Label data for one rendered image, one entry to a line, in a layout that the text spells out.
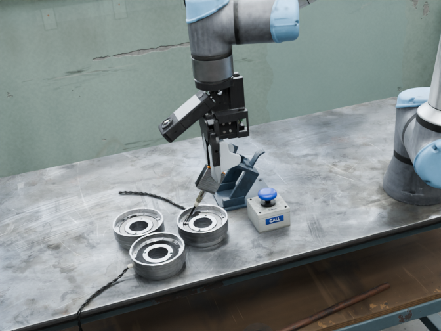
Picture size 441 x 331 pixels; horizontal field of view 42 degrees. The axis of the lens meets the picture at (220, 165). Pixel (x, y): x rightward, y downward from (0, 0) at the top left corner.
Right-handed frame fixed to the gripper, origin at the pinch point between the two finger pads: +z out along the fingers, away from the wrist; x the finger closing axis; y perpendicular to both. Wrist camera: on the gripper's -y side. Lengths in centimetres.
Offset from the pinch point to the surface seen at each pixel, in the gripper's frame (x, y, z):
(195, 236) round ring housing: -5.3, -5.8, 9.9
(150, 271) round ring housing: -12.3, -15.9, 10.5
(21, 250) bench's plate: 7.6, -40.5, 13.1
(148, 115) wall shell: 160, 3, 51
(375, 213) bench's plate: -6.5, 32.7, 13.3
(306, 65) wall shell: 164, 87, 41
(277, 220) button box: -4.6, 11.5, 10.9
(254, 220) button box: -2.5, 7.4, 11.2
